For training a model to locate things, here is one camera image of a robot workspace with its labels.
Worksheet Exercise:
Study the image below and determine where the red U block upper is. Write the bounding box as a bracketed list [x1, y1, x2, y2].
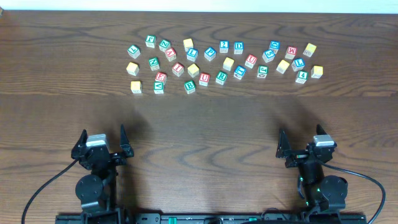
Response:
[244, 54, 257, 68]

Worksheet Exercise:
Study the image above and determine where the green Z block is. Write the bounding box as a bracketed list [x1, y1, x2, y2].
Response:
[159, 39, 171, 52]

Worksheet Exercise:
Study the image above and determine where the green B block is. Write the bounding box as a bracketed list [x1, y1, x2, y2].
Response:
[184, 80, 196, 94]

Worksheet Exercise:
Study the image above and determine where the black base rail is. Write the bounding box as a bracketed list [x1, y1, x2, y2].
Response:
[55, 213, 366, 224]

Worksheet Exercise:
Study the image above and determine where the yellow block far right top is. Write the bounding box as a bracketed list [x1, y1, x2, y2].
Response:
[303, 43, 317, 57]

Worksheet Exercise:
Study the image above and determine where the green J block right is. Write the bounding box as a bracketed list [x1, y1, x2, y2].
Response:
[257, 65, 269, 78]

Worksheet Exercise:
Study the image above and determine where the green L block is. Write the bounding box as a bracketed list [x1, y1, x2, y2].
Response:
[127, 45, 141, 59]

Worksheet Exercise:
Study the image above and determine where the green 4 block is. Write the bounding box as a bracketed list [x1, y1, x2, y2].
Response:
[295, 70, 308, 84]

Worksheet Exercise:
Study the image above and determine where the yellow block far right low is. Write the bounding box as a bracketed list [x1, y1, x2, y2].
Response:
[311, 65, 323, 79]

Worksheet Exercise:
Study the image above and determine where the green j block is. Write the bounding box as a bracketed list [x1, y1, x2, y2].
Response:
[257, 65, 269, 78]
[145, 35, 156, 48]

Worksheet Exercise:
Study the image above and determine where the yellow O block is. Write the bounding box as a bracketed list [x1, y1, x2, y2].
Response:
[187, 63, 200, 78]

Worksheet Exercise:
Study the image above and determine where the green V block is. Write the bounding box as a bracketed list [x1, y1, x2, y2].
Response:
[154, 82, 164, 94]

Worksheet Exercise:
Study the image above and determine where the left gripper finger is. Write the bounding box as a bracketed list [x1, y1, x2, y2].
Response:
[119, 124, 131, 152]
[73, 129, 88, 152]

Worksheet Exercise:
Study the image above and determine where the red M block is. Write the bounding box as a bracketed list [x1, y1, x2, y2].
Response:
[285, 46, 297, 60]

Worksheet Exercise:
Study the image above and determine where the red A block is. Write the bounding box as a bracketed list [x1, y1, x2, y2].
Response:
[165, 48, 177, 62]

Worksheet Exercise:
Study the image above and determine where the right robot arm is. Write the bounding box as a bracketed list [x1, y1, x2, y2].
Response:
[275, 124, 348, 223]

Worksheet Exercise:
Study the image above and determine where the blue 2 block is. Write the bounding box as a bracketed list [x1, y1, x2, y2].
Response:
[220, 40, 229, 54]

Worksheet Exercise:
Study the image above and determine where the blue 5 block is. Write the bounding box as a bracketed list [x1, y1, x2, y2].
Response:
[262, 50, 275, 63]

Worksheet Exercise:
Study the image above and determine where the yellow Q block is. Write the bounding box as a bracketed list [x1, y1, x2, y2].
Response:
[223, 57, 234, 71]

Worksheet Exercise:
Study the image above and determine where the red I block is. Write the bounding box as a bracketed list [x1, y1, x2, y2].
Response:
[172, 62, 184, 77]

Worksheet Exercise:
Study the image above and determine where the red U block lower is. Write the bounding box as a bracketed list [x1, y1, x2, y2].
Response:
[199, 73, 210, 86]

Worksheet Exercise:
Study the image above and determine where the blue d block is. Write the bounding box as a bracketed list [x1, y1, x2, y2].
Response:
[269, 40, 280, 54]
[234, 42, 244, 55]

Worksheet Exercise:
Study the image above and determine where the yellow K block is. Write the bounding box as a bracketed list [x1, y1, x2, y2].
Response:
[131, 81, 142, 94]

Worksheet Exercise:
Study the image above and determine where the green R block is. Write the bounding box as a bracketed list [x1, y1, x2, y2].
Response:
[215, 71, 228, 85]

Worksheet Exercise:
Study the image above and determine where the red E block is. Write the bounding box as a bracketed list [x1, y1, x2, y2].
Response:
[155, 72, 167, 85]

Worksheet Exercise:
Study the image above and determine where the red u block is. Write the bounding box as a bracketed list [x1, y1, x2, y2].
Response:
[199, 73, 210, 86]
[244, 54, 257, 68]

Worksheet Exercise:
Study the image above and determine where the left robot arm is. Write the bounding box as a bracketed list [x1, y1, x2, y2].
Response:
[71, 125, 134, 223]

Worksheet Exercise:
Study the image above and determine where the yellow block middle right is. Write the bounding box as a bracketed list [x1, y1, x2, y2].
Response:
[276, 60, 290, 74]

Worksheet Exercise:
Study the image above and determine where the blue T block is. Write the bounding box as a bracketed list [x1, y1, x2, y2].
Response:
[233, 65, 246, 80]

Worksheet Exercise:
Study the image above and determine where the blue I block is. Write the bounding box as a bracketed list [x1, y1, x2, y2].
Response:
[292, 58, 305, 72]

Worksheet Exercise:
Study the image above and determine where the blue L block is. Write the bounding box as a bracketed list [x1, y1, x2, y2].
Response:
[187, 48, 198, 62]

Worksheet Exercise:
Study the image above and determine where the yellow C block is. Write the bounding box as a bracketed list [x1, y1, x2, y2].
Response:
[126, 62, 139, 76]

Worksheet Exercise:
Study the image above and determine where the blue D block right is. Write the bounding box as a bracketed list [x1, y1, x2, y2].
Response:
[269, 40, 280, 54]

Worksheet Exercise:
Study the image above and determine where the green N block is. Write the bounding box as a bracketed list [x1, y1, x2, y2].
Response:
[148, 57, 160, 71]

